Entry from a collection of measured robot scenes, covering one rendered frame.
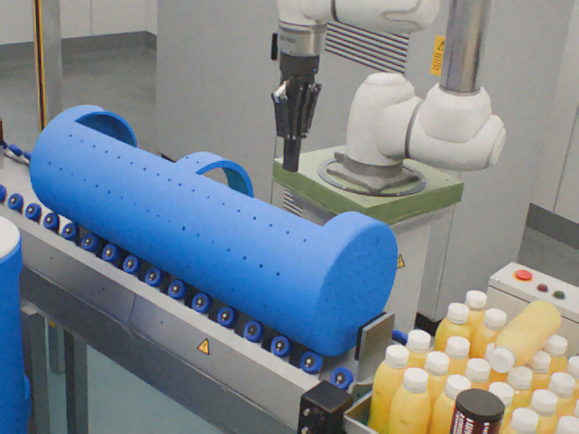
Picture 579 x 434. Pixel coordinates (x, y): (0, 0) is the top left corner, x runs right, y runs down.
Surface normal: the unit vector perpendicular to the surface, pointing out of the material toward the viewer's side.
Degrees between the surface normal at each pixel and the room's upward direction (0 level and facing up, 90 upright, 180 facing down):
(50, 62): 90
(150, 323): 70
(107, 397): 0
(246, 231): 50
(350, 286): 90
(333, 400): 0
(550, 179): 90
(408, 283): 90
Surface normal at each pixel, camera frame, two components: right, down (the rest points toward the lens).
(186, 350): -0.58, -0.04
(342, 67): -0.77, 0.22
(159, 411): 0.08, -0.90
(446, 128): -0.41, 0.41
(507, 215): 0.63, 0.38
